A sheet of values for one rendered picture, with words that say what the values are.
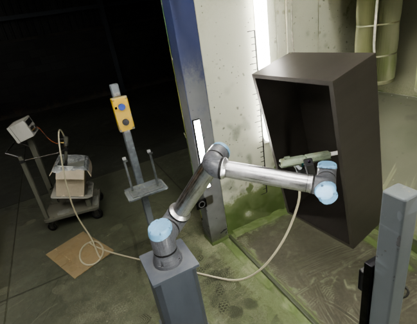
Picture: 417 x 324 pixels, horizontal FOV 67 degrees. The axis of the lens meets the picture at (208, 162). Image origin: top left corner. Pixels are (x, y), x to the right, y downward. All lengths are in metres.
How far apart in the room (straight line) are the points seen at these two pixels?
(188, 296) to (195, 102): 1.39
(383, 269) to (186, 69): 1.96
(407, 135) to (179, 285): 2.29
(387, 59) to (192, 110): 1.67
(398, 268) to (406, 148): 2.45
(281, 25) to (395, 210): 2.31
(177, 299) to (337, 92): 1.52
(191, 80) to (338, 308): 1.95
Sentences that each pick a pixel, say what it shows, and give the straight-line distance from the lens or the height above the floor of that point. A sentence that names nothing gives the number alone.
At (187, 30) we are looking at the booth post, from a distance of 2.44.
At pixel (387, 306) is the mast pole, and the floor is 1.34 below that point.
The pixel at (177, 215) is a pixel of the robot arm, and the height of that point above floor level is 0.91.
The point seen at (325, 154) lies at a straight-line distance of 1.98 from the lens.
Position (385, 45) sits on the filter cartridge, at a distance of 3.06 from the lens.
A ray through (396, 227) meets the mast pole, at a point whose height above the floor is 1.57.
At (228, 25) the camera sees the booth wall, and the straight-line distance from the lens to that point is 2.59.
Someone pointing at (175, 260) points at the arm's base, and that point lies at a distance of 2.04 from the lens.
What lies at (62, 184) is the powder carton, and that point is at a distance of 3.87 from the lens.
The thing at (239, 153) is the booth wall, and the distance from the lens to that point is 2.83.
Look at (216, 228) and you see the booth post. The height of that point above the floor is 0.18.
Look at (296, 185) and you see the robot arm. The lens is 1.52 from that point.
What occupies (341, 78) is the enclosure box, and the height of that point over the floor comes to 1.64.
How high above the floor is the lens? 2.01
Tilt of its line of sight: 25 degrees down
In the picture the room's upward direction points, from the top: 9 degrees counter-clockwise
